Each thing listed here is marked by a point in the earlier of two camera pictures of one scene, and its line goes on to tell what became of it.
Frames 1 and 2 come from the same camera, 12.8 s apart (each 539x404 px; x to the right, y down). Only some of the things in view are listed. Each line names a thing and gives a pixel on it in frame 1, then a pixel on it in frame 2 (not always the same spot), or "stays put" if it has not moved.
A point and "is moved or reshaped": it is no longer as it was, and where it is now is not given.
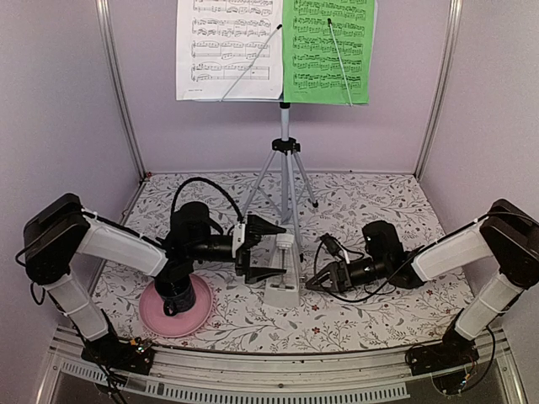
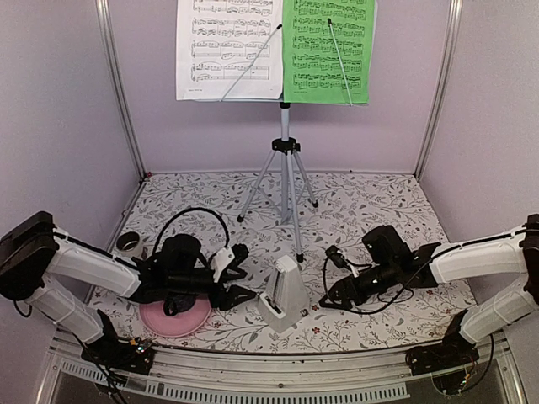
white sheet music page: x=229 y=50 stays put
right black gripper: x=340 y=282 -> x=341 y=287
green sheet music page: x=312 y=71 stays put
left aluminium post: x=112 y=50 stays put
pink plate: x=184 y=323 stays put
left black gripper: x=242 y=258 -> x=228 y=302
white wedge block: x=283 y=291 is moved or reshaped
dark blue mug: x=177 y=294 stays put
